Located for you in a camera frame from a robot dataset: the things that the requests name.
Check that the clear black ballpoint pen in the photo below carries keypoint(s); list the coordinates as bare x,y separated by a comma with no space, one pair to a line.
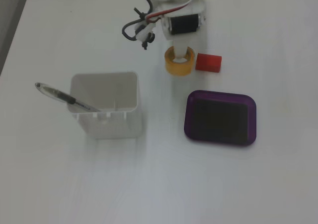
59,95

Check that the red rectangular block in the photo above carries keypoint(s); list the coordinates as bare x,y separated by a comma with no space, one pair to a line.
208,63

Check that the yellow tape roll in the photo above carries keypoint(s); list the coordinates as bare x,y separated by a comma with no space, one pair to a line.
179,66

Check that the purple tray with black base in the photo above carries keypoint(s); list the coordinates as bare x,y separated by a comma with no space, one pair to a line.
221,119

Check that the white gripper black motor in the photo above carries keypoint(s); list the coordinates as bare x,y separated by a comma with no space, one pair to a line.
183,25

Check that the white square plastic container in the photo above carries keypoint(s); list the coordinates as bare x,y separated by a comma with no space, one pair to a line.
109,119

